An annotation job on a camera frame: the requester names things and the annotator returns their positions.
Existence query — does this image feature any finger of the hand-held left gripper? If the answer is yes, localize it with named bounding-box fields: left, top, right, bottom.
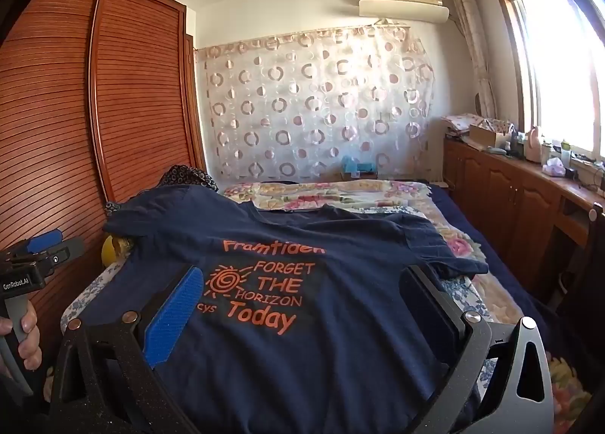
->
left=26, top=232, right=64, bottom=256
left=40, top=238, right=86, bottom=271

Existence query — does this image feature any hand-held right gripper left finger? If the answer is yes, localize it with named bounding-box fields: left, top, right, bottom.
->
left=45, top=265, right=205, bottom=434

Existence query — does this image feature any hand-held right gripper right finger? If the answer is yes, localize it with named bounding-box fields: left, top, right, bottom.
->
left=399, top=264, right=555, bottom=434

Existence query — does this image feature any navy printed t-shirt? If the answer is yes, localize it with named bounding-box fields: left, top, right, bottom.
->
left=80, top=181, right=490, bottom=434

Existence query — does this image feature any person's left hand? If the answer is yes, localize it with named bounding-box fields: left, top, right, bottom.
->
left=0, top=299, right=43, bottom=374

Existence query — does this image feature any yellow cloth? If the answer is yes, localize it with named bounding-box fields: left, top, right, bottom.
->
left=100, top=234, right=136, bottom=270

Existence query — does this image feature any navy bed sheet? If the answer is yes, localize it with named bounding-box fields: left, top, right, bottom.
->
left=423, top=182, right=575, bottom=321

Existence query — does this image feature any wooden slatted wardrobe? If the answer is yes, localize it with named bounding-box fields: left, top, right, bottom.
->
left=0, top=0, right=209, bottom=369

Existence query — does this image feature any wooden sideboard cabinet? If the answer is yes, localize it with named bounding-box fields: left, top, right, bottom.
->
left=442, top=135, right=605, bottom=305

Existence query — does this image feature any floral quilt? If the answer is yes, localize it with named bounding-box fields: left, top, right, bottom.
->
left=60, top=177, right=601, bottom=425

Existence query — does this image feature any blue toy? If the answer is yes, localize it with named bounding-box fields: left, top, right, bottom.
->
left=340, top=155, right=380, bottom=180

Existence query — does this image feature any cardboard box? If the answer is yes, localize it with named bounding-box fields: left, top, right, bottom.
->
left=468, top=118, right=517, bottom=149

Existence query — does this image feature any folded floral cloth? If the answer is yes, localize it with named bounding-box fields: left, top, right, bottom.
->
left=441, top=112, right=480, bottom=138

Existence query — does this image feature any pink bottle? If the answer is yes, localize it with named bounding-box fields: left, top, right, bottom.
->
left=524, top=125, right=543, bottom=163

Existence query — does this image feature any sheer circle-patterned curtain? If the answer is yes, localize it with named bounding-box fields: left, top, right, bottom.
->
left=194, top=22, right=436, bottom=185

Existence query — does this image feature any beige window curtain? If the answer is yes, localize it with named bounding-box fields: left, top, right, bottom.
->
left=447, top=0, right=498, bottom=119

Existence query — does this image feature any window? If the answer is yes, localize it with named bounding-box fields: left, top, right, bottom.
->
left=489, top=0, right=605, bottom=167

